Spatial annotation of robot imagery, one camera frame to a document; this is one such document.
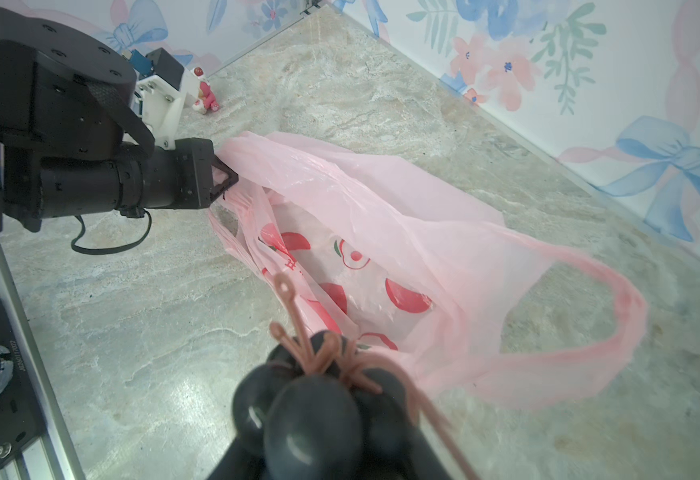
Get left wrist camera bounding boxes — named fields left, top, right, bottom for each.
left=123, top=48, right=201, bottom=150

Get aluminium rail frame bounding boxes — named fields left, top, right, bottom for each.
left=0, top=244, right=85, bottom=479

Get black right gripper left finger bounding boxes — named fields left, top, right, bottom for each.
left=207, top=438, right=265, bottom=480

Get fake dark grapes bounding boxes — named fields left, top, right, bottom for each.
left=232, top=273, right=479, bottom=479

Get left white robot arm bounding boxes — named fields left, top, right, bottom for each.
left=0, top=7, right=238, bottom=232

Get pink plastic bag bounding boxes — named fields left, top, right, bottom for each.
left=213, top=132, right=647, bottom=409

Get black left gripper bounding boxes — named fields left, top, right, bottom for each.
left=4, top=138, right=239, bottom=232

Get small red white figurine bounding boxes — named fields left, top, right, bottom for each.
left=193, top=67, right=220, bottom=114

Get thin black left cable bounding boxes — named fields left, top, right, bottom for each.
left=70, top=208, right=154, bottom=256

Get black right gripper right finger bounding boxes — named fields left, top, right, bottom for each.
left=406, top=427, right=452, bottom=480

